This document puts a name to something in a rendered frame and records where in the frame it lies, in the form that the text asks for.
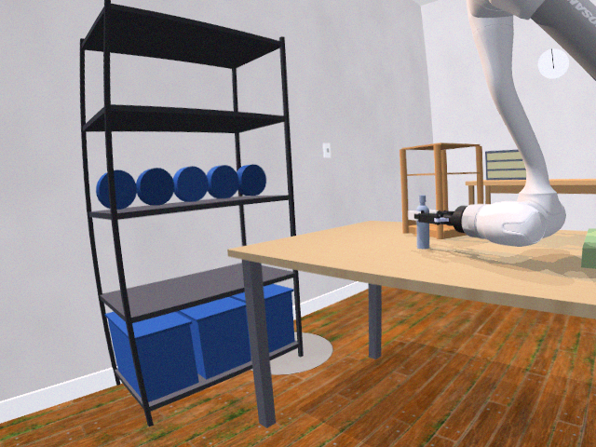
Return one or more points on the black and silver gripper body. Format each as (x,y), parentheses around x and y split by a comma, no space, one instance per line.
(456,219)

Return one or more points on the blue-grey bottle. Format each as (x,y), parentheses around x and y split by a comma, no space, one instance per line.
(422,229)

